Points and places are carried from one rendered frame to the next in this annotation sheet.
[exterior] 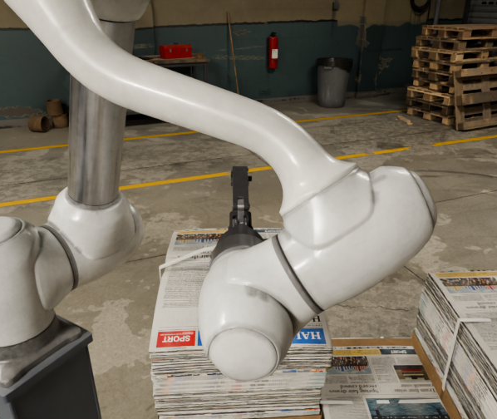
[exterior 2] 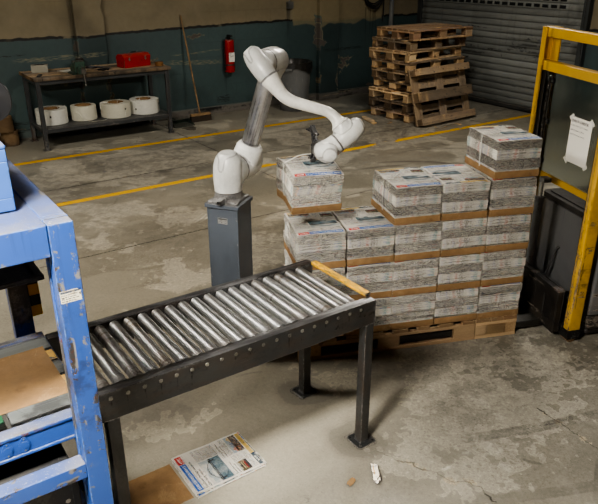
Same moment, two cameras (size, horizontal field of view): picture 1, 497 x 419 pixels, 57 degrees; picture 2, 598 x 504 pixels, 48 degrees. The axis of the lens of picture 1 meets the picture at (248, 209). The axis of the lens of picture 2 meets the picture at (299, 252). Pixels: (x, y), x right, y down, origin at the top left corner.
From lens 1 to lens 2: 298 cm
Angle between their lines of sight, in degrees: 11
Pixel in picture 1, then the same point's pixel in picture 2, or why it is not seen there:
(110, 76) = (292, 101)
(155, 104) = (303, 106)
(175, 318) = (297, 171)
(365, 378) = (354, 213)
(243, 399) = (317, 197)
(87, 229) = (253, 153)
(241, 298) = (328, 144)
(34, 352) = (240, 197)
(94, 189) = (256, 138)
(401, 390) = (368, 214)
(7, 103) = not seen: outside the picture
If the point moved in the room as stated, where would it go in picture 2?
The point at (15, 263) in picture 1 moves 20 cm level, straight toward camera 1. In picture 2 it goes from (238, 162) to (263, 170)
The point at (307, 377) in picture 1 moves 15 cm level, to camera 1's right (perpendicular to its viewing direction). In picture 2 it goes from (337, 187) to (363, 185)
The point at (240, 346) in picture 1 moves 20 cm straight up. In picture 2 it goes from (329, 152) to (330, 112)
